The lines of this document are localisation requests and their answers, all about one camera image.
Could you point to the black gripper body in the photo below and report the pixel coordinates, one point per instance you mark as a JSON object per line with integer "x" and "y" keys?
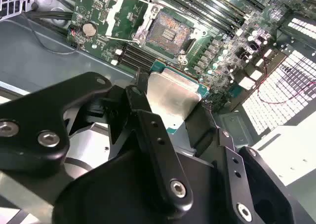
{"x": 118, "y": 184}

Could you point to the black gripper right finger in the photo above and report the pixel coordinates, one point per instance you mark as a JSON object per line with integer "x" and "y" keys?
{"x": 229, "y": 164}

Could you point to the silver topped CPU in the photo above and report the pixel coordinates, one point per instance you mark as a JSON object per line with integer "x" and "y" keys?
{"x": 172, "y": 93}

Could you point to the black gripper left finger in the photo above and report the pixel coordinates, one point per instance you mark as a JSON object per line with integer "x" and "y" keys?
{"x": 37, "y": 115}

